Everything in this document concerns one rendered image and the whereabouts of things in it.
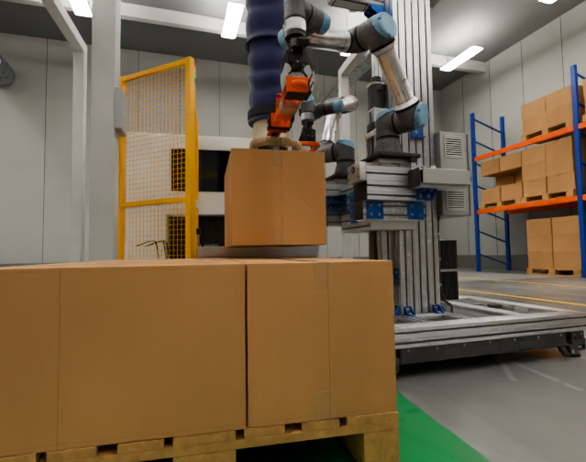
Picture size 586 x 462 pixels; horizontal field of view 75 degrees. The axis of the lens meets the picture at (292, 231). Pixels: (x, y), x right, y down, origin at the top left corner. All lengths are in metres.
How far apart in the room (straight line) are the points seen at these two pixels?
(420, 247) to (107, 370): 1.67
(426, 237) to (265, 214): 1.01
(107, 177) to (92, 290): 2.07
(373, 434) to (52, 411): 0.76
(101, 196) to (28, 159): 8.83
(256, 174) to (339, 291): 0.75
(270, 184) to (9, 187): 10.48
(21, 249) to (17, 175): 1.86
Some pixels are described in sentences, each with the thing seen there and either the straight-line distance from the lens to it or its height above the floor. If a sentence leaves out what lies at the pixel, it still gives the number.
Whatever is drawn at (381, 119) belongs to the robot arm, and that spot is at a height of 1.22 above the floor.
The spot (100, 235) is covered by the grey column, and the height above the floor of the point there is 0.71.
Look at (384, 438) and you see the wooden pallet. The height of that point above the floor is 0.08.
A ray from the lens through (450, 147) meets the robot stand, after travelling 2.34.
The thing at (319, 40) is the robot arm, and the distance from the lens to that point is 1.75.
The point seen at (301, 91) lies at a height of 1.10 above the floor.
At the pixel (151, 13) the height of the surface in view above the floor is 6.05.
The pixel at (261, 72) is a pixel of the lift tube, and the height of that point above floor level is 1.42.
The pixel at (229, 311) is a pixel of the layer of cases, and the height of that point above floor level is 0.43.
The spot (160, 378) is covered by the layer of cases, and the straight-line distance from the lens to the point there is 0.99.
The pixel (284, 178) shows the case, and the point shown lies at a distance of 1.60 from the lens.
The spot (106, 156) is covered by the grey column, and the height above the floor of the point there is 1.27.
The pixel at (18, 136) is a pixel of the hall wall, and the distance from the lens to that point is 11.98.
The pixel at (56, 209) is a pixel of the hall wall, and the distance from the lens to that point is 11.40.
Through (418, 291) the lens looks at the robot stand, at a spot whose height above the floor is 0.35.
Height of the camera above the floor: 0.57
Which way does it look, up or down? 3 degrees up
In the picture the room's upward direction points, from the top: 1 degrees counter-clockwise
